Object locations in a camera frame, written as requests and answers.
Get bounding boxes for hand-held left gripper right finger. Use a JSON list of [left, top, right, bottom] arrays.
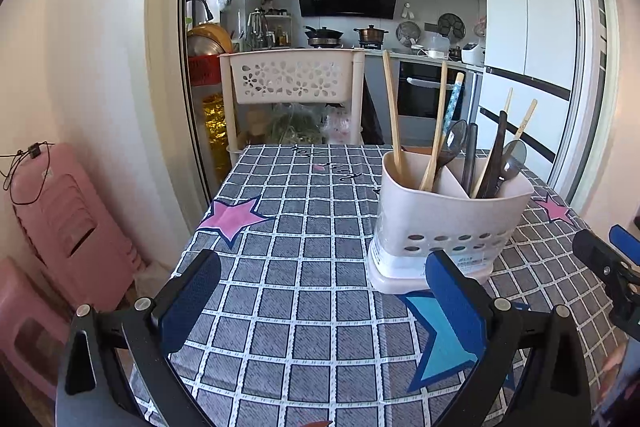
[[425, 249, 593, 427]]

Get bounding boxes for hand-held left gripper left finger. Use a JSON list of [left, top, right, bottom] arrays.
[[55, 249, 222, 427]]

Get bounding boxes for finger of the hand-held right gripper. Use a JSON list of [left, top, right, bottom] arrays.
[[609, 224, 640, 265], [572, 229, 640, 293]]

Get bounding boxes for white plastic utensil holder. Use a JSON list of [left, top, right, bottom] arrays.
[[367, 150, 535, 295]]

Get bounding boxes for dark translucent spoon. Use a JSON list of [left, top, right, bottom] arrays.
[[501, 139, 528, 182], [495, 157, 523, 188]]

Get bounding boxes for grey spoon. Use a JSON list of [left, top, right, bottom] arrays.
[[432, 119, 469, 182]]

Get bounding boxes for blue patterned wooden chopstick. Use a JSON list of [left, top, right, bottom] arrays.
[[446, 73, 466, 128]]

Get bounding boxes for grey checked star tablecloth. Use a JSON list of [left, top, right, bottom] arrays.
[[127, 143, 631, 427]]

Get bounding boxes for pink plastic chair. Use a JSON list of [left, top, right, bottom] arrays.
[[10, 144, 146, 313]]

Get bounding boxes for gold foil wrap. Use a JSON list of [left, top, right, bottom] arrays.
[[201, 94, 233, 172]]

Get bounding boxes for green leafy vegetables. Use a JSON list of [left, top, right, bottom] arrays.
[[267, 107, 326, 145]]

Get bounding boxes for black built-in oven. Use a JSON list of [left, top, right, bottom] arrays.
[[398, 61, 468, 120]]

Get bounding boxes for pink plastic bag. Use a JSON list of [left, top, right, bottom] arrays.
[[322, 107, 353, 142]]

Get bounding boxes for red plastic basket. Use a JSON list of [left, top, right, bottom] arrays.
[[189, 56, 221, 86]]

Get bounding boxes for white refrigerator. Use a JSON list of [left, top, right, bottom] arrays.
[[477, 0, 581, 168]]

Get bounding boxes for white rice cooker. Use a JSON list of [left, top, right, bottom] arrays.
[[460, 43, 486, 66]]

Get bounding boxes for grey kitchen base cabinet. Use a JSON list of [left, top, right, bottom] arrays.
[[363, 54, 401, 146]]

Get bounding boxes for white plastic trolley cart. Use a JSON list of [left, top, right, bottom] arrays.
[[218, 48, 366, 158]]

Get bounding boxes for white food container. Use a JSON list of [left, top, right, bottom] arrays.
[[420, 32, 451, 58]]

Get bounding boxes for golden metal basin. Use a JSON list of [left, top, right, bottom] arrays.
[[186, 23, 233, 56]]

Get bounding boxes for copper cooking pot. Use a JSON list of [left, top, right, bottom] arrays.
[[354, 25, 390, 44]]

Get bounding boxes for spice rack with jars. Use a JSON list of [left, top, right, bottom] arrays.
[[265, 9, 292, 48]]

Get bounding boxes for black frying pan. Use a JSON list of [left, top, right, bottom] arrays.
[[304, 26, 345, 45]]

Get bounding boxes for black kitchen faucet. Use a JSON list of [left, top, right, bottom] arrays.
[[186, 0, 215, 22]]

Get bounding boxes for white sliding door frame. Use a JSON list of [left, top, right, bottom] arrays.
[[550, 0, 621, 208]]

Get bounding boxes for black cable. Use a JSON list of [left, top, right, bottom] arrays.
[[0, 142, 56, 208]]

